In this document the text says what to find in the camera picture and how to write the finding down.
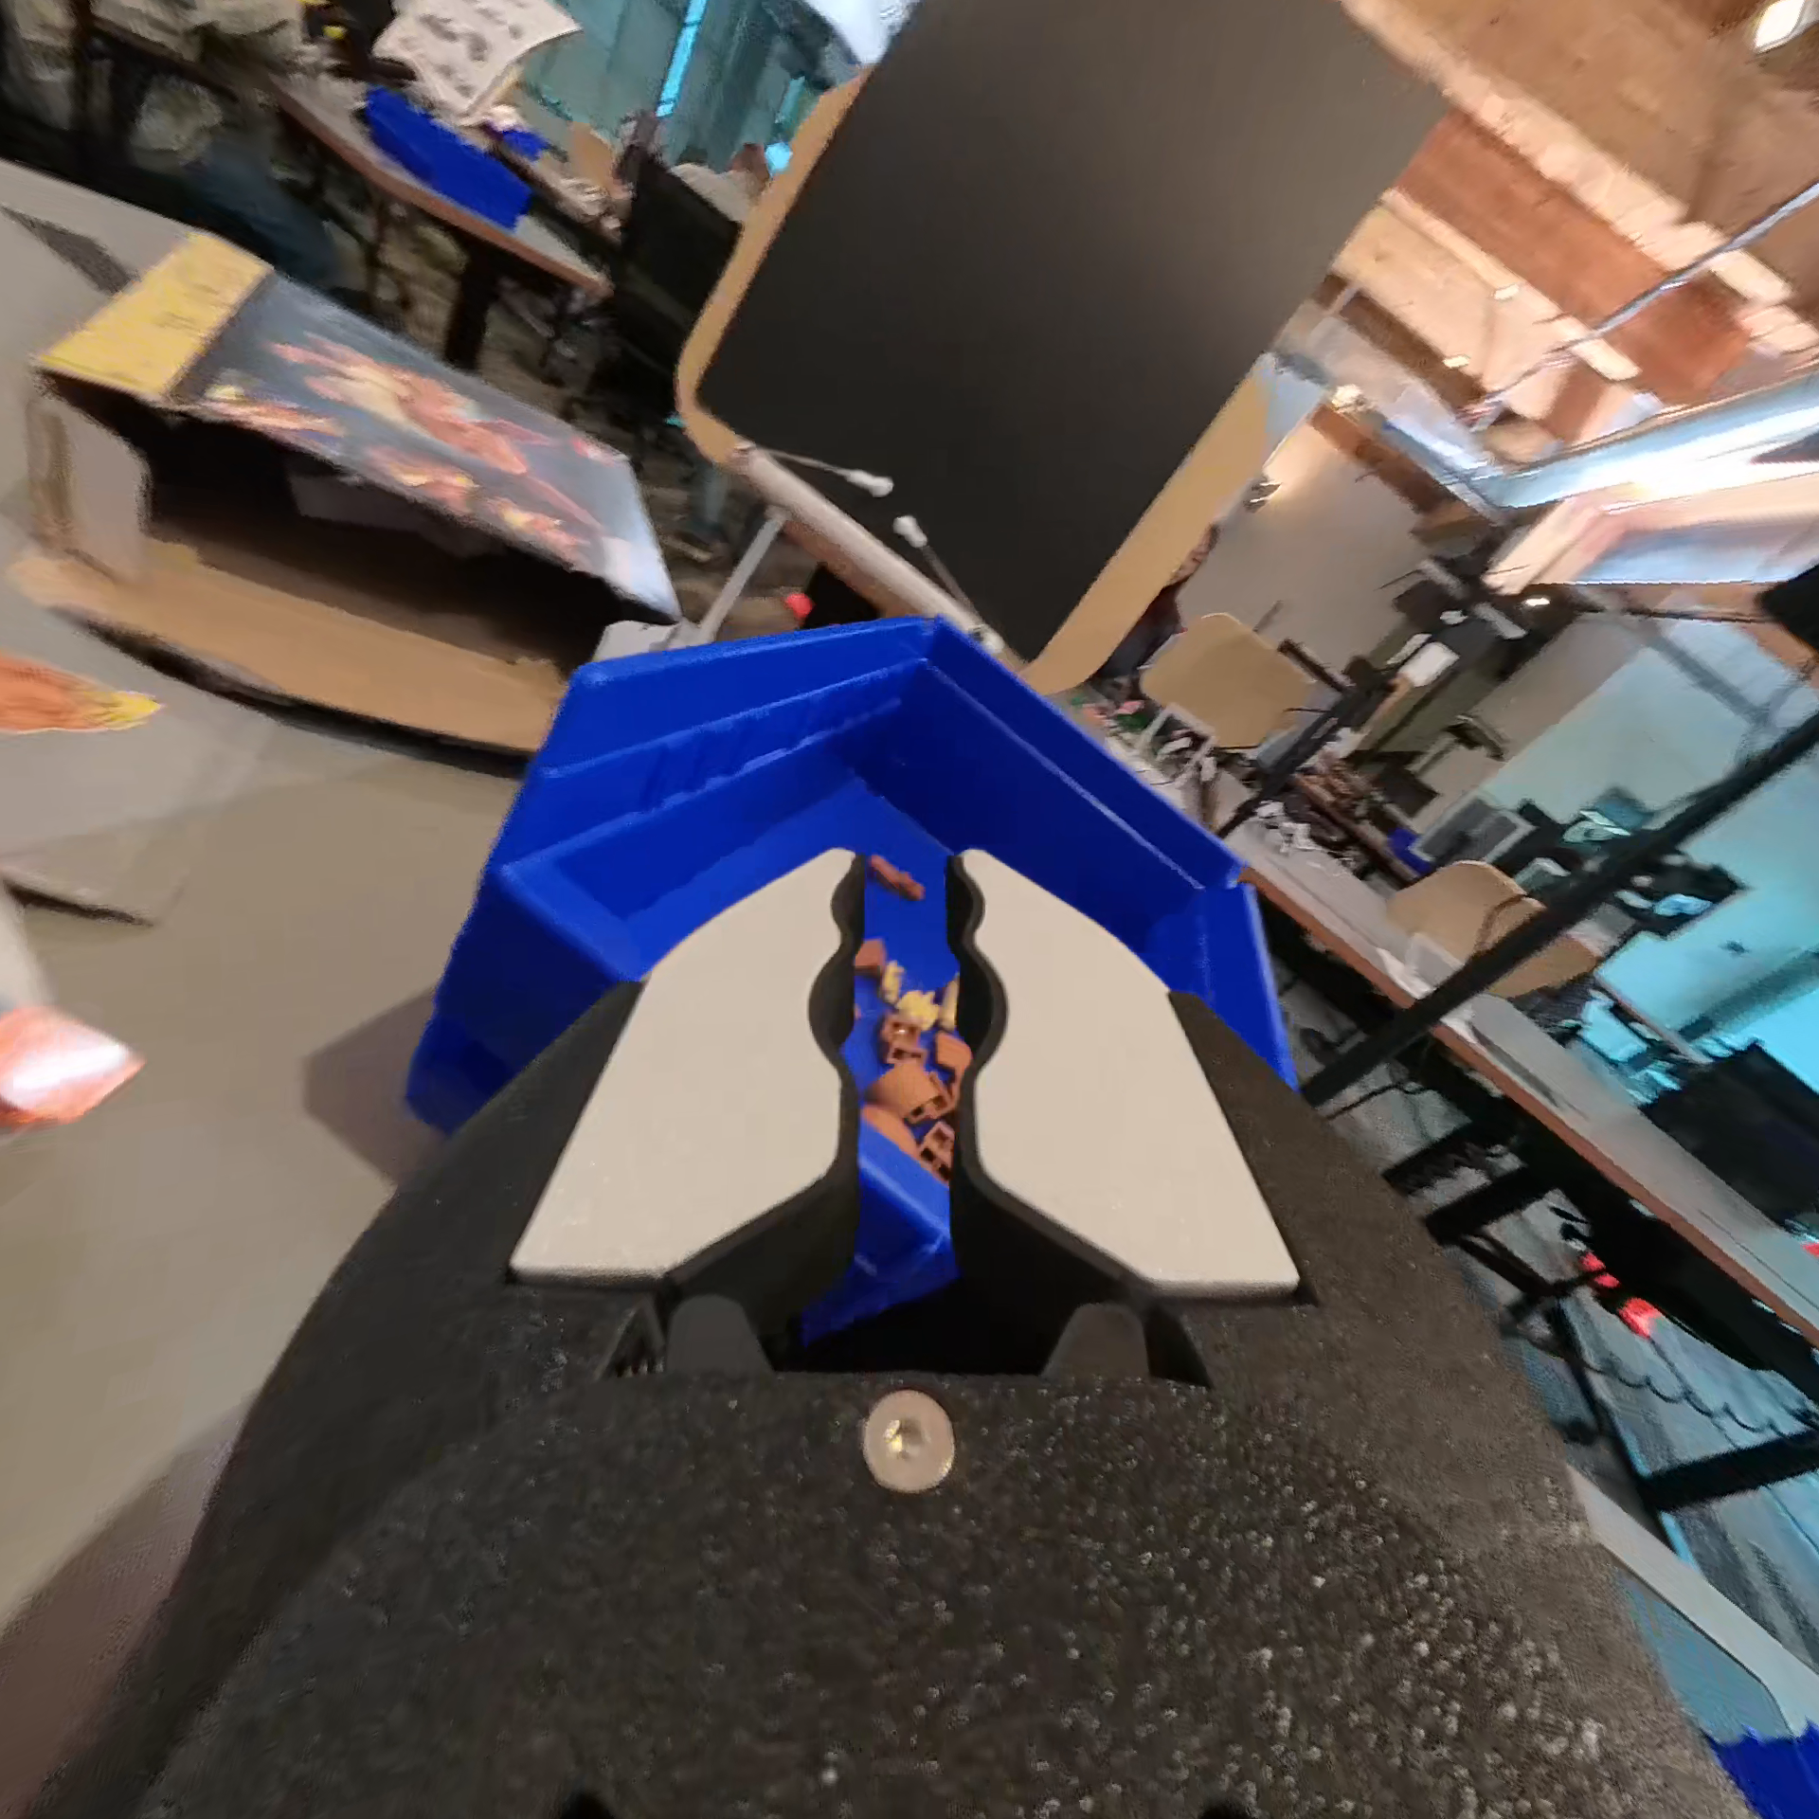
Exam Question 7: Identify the white cable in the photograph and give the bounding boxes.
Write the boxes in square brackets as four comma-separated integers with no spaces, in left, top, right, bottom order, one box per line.
[749,445,1004,647]

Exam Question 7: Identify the printed cardboard box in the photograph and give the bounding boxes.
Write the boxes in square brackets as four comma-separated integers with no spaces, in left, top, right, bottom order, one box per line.
[12,232,686,758]

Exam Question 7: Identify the white sign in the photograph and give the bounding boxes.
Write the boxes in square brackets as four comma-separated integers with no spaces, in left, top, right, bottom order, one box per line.
[387,0,589,121]

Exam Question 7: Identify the small blue bin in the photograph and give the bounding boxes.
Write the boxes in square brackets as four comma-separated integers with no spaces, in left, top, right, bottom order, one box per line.
[363,88,544,237]

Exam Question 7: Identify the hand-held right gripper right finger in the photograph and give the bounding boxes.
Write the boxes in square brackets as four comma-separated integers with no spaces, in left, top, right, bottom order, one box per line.
[955,851,1304,1304]

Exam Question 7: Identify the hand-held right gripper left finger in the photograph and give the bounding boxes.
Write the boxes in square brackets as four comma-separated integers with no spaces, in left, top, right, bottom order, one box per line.
[513,851,865,1295]

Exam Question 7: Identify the pile of small toy bricks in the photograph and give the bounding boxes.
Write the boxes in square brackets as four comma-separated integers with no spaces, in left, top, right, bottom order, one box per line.
[848,852,986,1180]

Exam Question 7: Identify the black office chair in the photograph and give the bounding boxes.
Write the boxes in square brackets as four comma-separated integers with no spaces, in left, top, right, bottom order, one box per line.
[607,146,749,432]

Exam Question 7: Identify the person's left hand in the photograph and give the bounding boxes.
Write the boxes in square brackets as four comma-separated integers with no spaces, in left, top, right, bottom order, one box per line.
[0,1009,146,1137]

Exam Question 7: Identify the stack of blue plastic bins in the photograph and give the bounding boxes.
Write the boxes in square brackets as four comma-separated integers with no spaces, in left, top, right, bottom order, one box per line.
[403,617,1304,1356]

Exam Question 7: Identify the printed instruction booklet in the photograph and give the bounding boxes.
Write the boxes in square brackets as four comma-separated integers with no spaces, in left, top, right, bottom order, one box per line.
[0,649,278,924]

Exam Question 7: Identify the black board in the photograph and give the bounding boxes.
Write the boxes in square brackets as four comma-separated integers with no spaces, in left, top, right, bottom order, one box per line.
[688,0,1458,672]

